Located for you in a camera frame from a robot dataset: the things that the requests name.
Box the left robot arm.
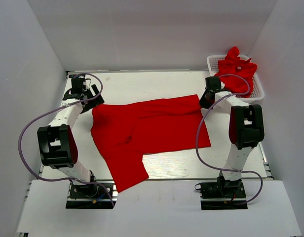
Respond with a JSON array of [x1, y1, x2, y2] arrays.
[[37, 74, 104, 183]]

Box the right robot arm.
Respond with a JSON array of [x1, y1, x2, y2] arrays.
[[195, 77, 265, 195]]

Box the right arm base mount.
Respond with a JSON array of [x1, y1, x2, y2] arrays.
[[194, 182, 248, 210]]

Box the red t-shirt pile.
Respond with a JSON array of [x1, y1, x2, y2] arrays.
[[215, 46, 257, 98]]

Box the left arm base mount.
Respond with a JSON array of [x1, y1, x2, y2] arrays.
[[66, 182, 118, 210]]

